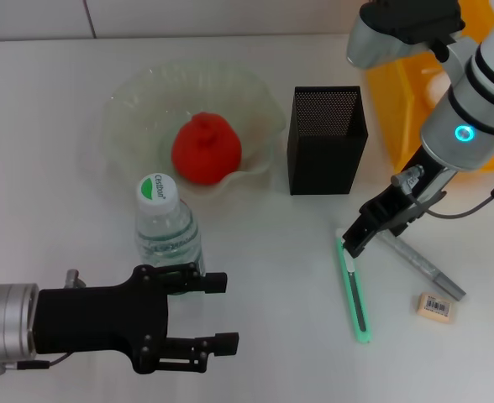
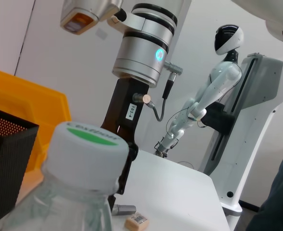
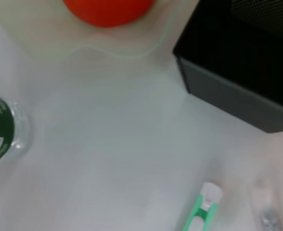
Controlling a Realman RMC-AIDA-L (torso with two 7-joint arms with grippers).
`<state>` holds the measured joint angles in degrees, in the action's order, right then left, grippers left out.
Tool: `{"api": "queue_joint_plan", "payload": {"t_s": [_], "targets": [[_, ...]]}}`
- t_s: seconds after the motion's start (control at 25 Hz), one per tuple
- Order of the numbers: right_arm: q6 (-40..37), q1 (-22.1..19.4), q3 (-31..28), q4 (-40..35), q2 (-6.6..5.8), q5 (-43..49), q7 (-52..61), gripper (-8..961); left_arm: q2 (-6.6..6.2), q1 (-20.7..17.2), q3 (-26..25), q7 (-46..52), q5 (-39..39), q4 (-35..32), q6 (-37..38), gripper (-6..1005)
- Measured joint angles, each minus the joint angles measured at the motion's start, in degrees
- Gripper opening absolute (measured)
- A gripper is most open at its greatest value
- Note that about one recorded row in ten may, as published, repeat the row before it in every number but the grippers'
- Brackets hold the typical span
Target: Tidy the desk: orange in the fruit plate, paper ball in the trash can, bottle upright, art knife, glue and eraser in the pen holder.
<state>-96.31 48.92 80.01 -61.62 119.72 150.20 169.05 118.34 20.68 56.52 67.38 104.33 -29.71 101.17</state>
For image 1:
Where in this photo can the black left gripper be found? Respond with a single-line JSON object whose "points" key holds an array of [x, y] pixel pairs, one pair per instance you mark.
{"points": [[100, 319]]}

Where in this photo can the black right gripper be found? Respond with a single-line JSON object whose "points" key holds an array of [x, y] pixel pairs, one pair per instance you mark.
{"points": [[411, 189]]}

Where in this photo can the green utility knife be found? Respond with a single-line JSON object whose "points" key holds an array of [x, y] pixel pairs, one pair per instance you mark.
{"points": [[360, 310]]}

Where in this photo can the grey pen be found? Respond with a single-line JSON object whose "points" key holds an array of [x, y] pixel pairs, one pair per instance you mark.
{"points": [[432, 273]]}

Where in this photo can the clear green-label water bottle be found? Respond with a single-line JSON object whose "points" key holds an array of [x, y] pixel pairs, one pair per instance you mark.
{"points": [[167, 235]]}

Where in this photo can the beige eraser with barcode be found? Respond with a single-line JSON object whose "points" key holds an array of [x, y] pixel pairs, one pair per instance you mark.
{"points": [[437, 307]]}

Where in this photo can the red-orange toy orange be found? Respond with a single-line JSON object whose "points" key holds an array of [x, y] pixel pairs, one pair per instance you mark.
{"points": [[207, 151]]}

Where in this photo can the black mesh pen holder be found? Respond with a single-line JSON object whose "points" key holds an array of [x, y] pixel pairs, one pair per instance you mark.
{"points": [[318, 163]]}

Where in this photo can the clear wavy glass fruit bowl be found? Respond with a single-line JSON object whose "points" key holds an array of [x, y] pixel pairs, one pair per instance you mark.
{"points": [[146, 109]]}

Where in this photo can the yellow plastic bin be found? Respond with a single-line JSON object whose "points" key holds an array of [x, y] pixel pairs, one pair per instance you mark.
{"points": [[398, 105]]}

